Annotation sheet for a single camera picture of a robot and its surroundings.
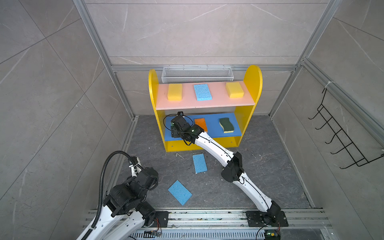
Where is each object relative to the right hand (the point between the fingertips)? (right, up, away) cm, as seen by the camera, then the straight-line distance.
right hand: (176, 128), depth 93 cm
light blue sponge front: (+3, -35, -12) cm, 37 cm away
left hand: (-11, -19, -22) cm, 31 cm away
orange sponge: (+16, +4, +3) cm, 17 cm away
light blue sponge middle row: (+15, -22, 0) cm, 26 cm away
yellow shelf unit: (+35, +17, +30) cm, 49 cm away
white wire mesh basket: (+13, +36, +5) cm, 39 cm away
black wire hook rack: (+79, -11, -33) cm, 86 cm away
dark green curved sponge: (+33, +1, +1) cm, 33 cm away
